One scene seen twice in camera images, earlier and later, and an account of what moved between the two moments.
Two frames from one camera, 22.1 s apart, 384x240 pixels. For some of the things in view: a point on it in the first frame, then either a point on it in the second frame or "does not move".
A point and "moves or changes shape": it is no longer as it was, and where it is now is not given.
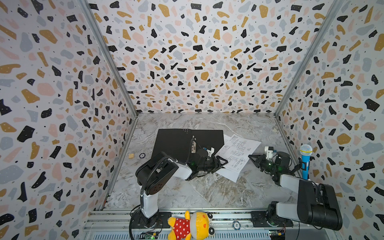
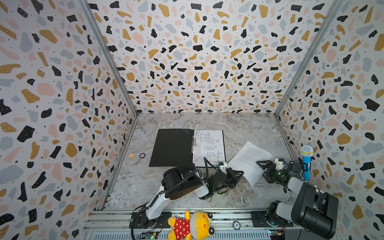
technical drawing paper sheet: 236,150 to 209,144
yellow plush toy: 195,226 does not move
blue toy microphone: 305,151 does not move
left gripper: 214,166 to 233,179
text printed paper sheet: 228,174 moves or changes shape
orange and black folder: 183,144 does not move
